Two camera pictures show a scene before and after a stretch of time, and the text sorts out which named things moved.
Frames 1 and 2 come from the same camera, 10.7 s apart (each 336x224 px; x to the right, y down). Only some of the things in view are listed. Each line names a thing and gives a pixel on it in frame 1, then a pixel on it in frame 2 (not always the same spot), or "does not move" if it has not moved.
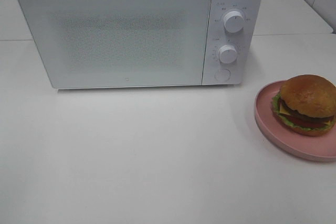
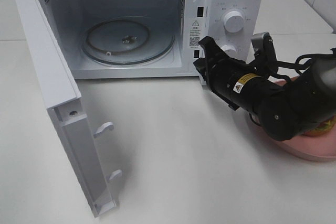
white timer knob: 228,54 does not move
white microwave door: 110,36 to 62,98
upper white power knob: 233,21 does not move
